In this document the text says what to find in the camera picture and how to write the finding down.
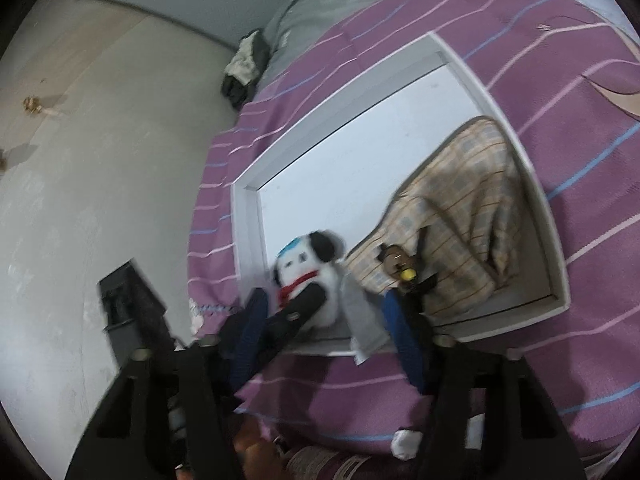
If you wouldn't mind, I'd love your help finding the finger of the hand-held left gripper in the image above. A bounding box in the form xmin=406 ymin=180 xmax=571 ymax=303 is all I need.
xmin=267 ymin=285 xmax=327 ymax=349

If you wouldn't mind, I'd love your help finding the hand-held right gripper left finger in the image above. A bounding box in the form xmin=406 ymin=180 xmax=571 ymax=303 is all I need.
xmin=65 ymin=287 xmax=273 ymax=480

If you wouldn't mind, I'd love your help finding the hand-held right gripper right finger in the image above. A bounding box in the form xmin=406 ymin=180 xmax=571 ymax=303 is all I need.
xmin=384 ymin=290 xmax=587 ymax=480

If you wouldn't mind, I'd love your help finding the white black plush dog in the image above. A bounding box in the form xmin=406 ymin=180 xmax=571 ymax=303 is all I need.
xmin=270 ymin=230 xmax=348 ymax=328

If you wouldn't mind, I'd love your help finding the beige plaid cloth bag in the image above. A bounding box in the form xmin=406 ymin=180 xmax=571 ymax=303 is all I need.
xmin=345 ymin=116 xmax=523 ymax=318

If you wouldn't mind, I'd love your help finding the white shallow box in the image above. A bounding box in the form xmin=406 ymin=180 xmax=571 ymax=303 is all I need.
xmin=231 ymin=31 xmax=571 ymax=358

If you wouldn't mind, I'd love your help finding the white sock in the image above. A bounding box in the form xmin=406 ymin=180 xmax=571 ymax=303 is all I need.
xmin=391 ymin=427 xmax=426 ymax=461

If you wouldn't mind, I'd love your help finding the purple white rolled towel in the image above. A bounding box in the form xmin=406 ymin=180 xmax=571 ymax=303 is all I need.
xmin=280 ymin=445 xmax=416 ymax=480

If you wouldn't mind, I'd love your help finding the dark grey white garment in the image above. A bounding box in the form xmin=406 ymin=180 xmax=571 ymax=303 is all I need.
xmin=222 ymin=30 xmax=273 ymax=108

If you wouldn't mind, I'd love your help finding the purple striped blanket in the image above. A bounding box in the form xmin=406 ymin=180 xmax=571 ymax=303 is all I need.
xmin=186 ymin=0 xmax=640 ymax=461

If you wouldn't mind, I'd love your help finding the brown keychain charm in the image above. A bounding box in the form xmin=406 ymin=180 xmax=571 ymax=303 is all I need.
xmin=380 ymin=242 xmax=436 ymax=293

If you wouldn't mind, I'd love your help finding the small brown wall hook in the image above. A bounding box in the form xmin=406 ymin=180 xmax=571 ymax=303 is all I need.
xmin=22 ymin=96 xmax=61 ymax=117

